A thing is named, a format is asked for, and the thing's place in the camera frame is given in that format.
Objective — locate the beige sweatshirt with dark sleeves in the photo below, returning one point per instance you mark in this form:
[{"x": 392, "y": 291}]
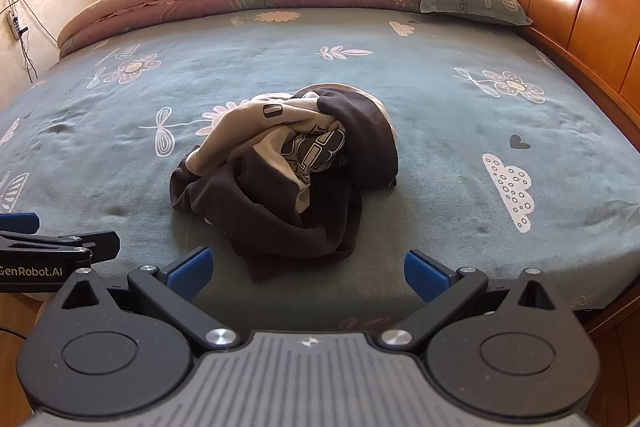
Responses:
[{"x": 280, "y": 217}]

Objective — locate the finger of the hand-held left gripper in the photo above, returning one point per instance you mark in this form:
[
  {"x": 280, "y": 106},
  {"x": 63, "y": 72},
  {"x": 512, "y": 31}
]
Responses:
[
  {"x": 20, "y": 223},
  {"x": 100, "y": 244}
]

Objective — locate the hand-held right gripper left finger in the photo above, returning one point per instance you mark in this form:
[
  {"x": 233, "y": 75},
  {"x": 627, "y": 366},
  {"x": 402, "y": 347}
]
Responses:
[{"x": 192, "y": 273}]

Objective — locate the white power strip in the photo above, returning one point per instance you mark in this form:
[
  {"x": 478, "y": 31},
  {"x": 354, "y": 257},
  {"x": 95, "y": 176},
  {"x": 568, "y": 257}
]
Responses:
[{"x": 15, "y": 26}]

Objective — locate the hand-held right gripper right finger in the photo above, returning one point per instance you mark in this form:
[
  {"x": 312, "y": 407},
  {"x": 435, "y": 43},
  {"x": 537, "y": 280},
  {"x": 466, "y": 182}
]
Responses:
[{"x": 425, "y": 275}]

